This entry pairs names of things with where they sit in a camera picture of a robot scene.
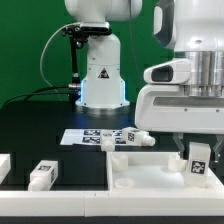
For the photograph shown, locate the white square tabletop part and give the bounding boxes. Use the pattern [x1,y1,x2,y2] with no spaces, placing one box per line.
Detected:
[105,151,223,192]

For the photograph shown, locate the sheet with fiducial tags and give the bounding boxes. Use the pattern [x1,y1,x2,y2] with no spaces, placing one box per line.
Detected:
[60,129,126,145]

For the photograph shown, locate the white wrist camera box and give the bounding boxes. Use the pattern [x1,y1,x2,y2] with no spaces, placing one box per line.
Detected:
[144,58,191,85]

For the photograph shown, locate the white block at left edge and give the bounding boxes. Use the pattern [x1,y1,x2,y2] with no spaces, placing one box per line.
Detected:
[0,154,11,184]

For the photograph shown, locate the black cables on table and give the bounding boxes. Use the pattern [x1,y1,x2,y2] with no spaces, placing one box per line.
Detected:
[2,85,81,108]

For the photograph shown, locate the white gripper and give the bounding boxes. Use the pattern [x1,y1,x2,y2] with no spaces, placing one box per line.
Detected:
[135,84,224,158]

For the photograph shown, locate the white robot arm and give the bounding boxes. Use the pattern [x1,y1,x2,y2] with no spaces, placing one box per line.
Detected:
[64,0,224,136]

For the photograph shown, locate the grey camera cable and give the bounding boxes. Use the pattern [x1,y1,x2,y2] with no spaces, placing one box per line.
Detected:
[39,23,76,101]

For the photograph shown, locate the black camera on stand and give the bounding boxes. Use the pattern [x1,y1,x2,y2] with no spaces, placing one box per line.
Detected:
[62,22,112,36]

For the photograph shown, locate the white U-shaped fence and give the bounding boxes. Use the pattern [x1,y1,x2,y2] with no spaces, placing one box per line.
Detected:
[0,154,224,218]

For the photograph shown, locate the black camera stand pole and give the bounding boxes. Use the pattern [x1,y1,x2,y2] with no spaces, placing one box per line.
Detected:
[69,37,80,104]

